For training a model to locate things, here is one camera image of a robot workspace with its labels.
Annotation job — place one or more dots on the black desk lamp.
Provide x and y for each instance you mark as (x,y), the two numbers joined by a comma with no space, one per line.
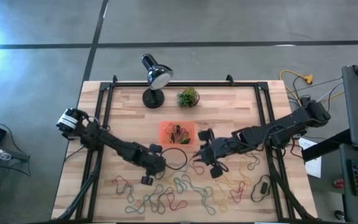
(157,74)

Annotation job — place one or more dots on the spiky green potted plant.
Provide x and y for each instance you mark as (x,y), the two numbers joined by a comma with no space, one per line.
(187,97)

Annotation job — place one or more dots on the black computer mouse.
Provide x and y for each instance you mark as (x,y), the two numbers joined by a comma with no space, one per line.
(340,215)

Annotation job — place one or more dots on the orange translucent plastic bin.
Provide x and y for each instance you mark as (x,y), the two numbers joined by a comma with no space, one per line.
(191,124)

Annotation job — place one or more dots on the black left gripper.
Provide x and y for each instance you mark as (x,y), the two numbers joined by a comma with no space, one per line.
(149,160)

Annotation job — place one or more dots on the green rubber band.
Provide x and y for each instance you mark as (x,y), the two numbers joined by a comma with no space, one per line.
(185,142)

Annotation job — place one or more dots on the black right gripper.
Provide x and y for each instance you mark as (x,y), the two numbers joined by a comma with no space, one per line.
(219,151)

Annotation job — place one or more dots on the dark purple rubber band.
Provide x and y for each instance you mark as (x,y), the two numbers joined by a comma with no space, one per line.
(169,188)
(258,161)

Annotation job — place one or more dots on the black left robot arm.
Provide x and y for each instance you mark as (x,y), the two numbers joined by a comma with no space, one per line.
(113,144)

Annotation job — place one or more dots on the red can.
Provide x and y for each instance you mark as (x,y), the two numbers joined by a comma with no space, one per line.
(339,183)

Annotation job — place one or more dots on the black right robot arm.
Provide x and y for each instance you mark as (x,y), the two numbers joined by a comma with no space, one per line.
(291,121)

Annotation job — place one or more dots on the white paper sheet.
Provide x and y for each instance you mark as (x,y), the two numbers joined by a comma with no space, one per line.
(314,166)

